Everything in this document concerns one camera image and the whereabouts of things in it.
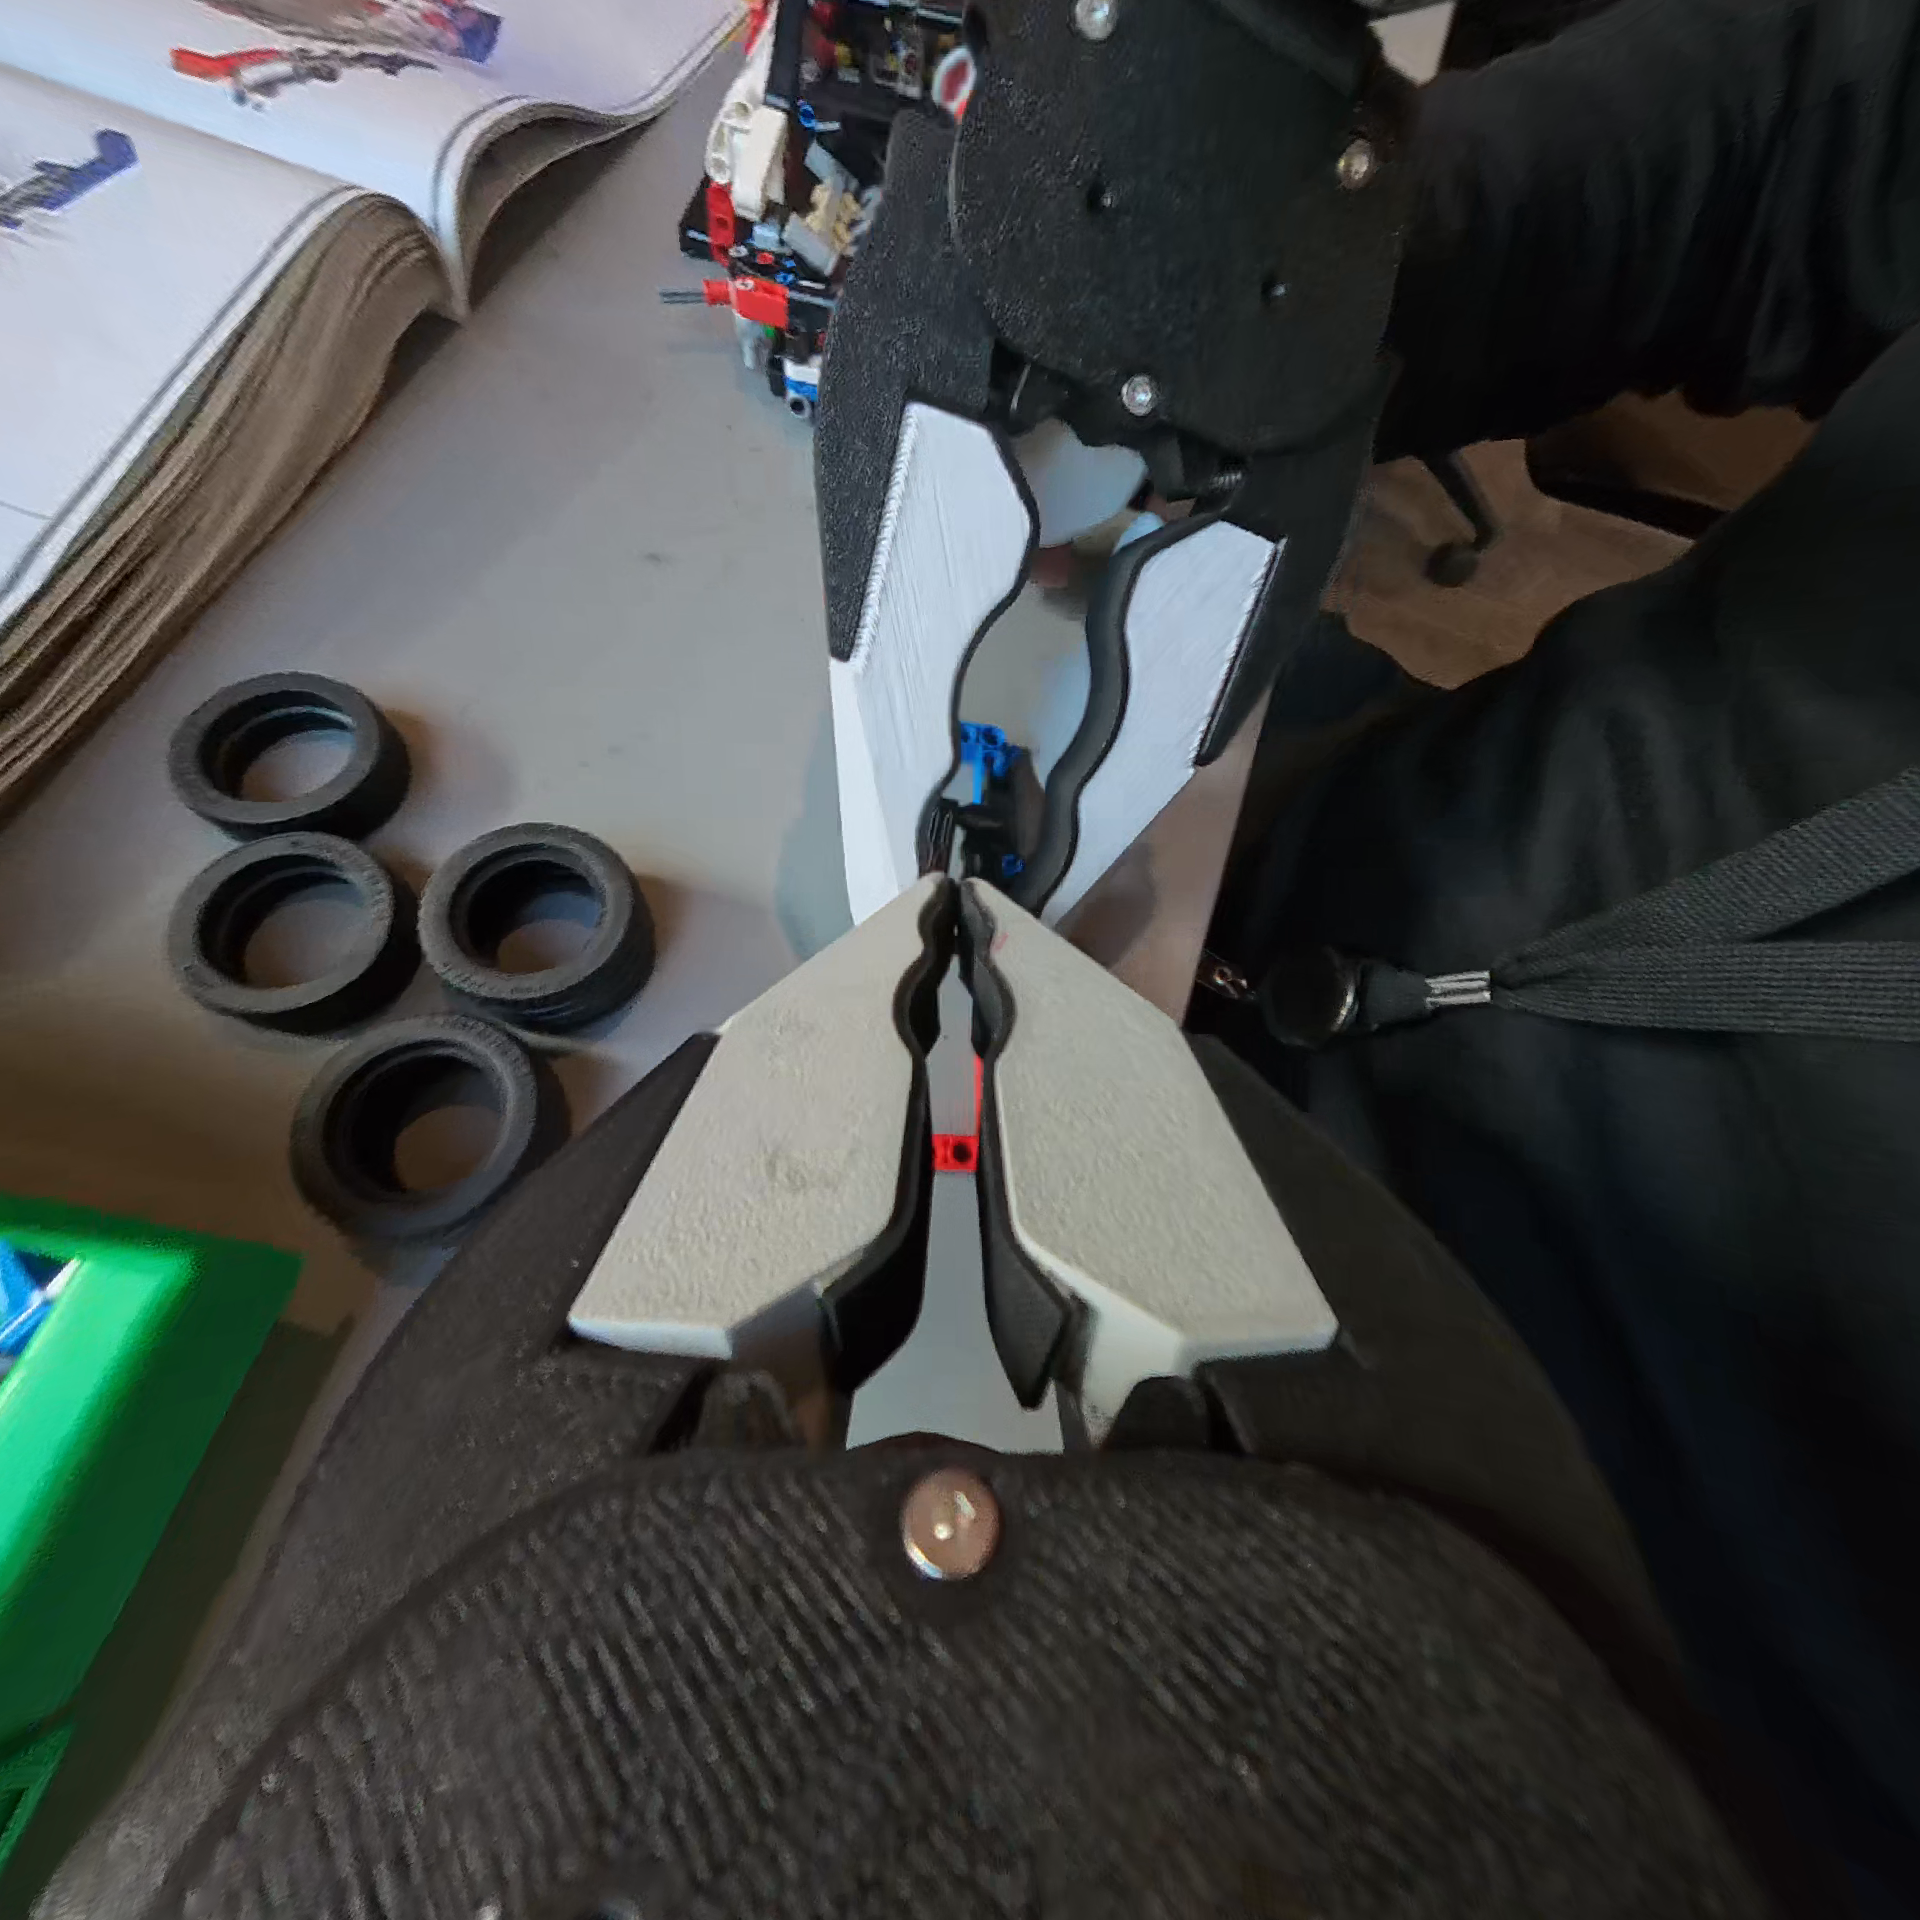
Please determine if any open instruction booklet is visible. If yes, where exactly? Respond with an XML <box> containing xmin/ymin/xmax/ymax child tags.
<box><xmin>0</xmin><ymin>0</ymin><xmax>752</xmax><ymax>820</ymax></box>

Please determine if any black office chair base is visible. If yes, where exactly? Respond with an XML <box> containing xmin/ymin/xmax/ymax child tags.
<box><xmin>1410</xmin><ymin>425</ymin><xmax>1712</xmax><ymax>590</ymax></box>

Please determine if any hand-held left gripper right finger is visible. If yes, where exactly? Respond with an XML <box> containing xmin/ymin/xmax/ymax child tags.
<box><xmin>960</xmin><ymin>874</ymin><xmax>1340</xmax><ymax>1445</ymax></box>

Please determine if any black rubber tyre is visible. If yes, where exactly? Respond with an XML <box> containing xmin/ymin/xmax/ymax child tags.
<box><xmin>169</xmin><ymin>671</ymin><xmax>411</xmax><ymax>842</ymax></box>
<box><xmin>417</xmin><ymin>821</ymin><xmax>659</xmax><ymax>1038</ymax></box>
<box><xmin>288</xmin><ymin>1011</ymin><xmax>571</xmax><ymax>1248</ymax></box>
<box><xmin>169</xmin><ymin>832</ymin><xmax>400</xmax><ymax>1029</ymax></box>

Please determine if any brick-built model vehicle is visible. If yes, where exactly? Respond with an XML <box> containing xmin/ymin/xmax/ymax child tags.
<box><xmin>661</xmin><ymin>0</ymin><xmax>978</xmax><ymax>419</ymax></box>

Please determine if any black brick beam assembly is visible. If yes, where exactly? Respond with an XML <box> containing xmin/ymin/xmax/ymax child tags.
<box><xmin>919</xmin><ymin>771</ymin><xmax>1039</xmax><ymax>888</ymax></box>

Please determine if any person's right forearm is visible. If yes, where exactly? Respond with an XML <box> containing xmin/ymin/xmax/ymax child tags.
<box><xmin>1373</xmin><ymin>0</ymin><xmax>1920</xmax><ymax>467</ymax></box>

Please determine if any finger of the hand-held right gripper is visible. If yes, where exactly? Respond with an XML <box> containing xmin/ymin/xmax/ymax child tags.
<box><xmin>1033</xmin><ymin>515</ymin><xmax>1284</xmax><ymax>930</ymax></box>
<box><xmin>829</xmin><ymin>398</ymin><xmax>1044</xmax><ymax>927</ymax></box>

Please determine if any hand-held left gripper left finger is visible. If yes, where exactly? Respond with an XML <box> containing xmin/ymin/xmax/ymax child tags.
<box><xmin>566</xmin><ymin>874</ymin><xmax>966</xmax><ymax>1394</ymax></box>

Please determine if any black lanyard strap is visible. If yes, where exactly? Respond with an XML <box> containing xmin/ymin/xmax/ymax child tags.
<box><xmin>1357</xmin><ymin>785</ymin><xmax>1920</xmax><ymax>1043</ymax></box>

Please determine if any black badge reel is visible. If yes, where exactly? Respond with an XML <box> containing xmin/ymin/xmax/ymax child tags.
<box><xmin>1201</xmin><ymin>942</ymin><xmax>1370</xmax><ymax>1050</ymax></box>

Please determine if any green parts tray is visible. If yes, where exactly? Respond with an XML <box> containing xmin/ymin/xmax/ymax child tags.
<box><xmin>0</xmin><ymin>1191</ymin><xmax>306</xmax><ymax>1861</ymax></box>

